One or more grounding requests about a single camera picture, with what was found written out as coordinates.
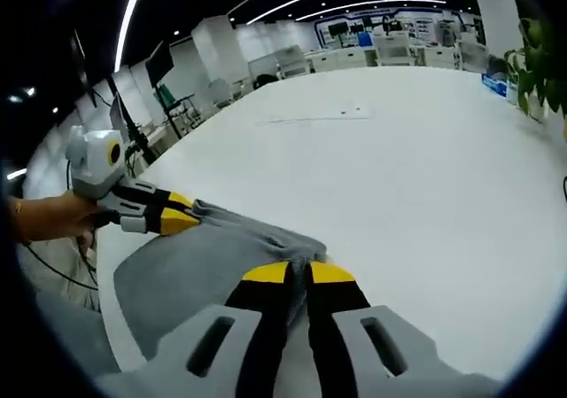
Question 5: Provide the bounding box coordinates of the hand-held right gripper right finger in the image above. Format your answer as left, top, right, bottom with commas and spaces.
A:
306, 261, 501, 398

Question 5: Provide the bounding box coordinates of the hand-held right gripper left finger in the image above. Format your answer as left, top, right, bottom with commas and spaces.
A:
95, 261, 296, 398

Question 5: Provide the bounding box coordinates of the grey towel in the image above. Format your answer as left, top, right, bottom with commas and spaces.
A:
113, 199, 330, 398

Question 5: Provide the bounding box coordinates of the person's left hand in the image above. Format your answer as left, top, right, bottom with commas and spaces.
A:
61, 191, 107, 251

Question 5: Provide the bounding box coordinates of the black tripod stand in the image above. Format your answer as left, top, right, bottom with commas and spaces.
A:
108, 91, 157, 165

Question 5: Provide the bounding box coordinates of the white table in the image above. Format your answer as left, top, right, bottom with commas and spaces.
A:
95, 64, 567, 381

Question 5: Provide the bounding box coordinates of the blue tissue packet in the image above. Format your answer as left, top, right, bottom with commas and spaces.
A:
481, 73, 511, 98

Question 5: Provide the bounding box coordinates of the potted green plant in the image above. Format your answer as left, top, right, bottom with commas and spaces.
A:
503, 16, 567, 122

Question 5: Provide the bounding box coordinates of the green frame stand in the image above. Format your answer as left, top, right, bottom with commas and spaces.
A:
154, 82, 198, 140

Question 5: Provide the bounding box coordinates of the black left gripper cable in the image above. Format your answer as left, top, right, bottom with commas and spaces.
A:
19, 233, 101, 293

